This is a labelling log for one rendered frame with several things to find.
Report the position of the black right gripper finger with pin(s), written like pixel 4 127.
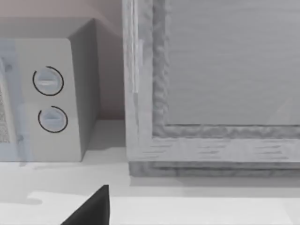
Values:
pixel 96 208

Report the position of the pale microwave knob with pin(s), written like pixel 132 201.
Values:
pixel 53 119
pixel 48 80

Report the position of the pale microwave oven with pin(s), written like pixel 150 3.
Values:
pixel 75 93

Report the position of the pale blue microwave door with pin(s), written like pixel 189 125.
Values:
pixel 9 98

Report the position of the grey cabinet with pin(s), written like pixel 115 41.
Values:
pixel 211 82

